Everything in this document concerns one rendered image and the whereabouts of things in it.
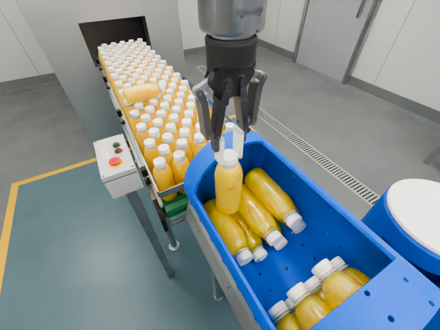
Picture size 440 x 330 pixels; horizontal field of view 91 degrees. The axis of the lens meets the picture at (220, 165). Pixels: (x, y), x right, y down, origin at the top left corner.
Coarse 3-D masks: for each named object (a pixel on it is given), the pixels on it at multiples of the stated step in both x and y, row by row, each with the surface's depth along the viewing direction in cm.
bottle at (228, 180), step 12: (216, 168) 48; (228, 168) 45; (240, 168) 47; (216, 180) 48; (228, 180) 46; (240, 180) 48; (216, 192) 52; (228, 192) 49; (240, 192) 52; (216, 204) 56; (228, 204) 52
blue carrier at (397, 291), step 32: (192, 160) 55; (256, 160) 68; (288, 160) 51; (192, 192) 54; (288, 192) 64; (320, 192) 43; (320, 224) 56; (352, 224) 39; (224, 256) 45; (288, 256) 59; (320, 256) 56; (352, 256) 50; (384, 256) 42; (256, 288) 51; (288, 288) 54; (384, 288) 29; (416, 288) 30; (320, 320) 29; (352, 320) 28; (384, 320) 27; (416, 320) 26
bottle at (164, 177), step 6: (156, 168) 71; (162, 168) 71; (168, 168) 72; (156, 174) 71; (162, 174) 71; (168, 174) 72; (156, 180) 73; (162, 180) 72; (168, 180) 73; (174, 180) 78; (156, 186) 76; (162, 186) 74; (168, 186) 75; (162, 198) 80; (168, 198) 79
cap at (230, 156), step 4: (228, 152) 46; (232, 152) 46; (236, 152) 46; (224, 156) 45; (228, 156) 45; (232, 156) 45; (236, 156) 45; (224, 160) 44; (228, 160) 44; (232, 160) 44; (236, 160) 45; (224, 164) 45; (228, 164) 45; (232, 164) 45
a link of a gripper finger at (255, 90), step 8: (264, 80) 36; (248, 88) 39; (256, 88) 37; (248, 96) 40; (256, 96) 38; (248, 104) 40; (256, 104) 39; (248, 112) 42; (256, 112) 40; (256, 120) 42
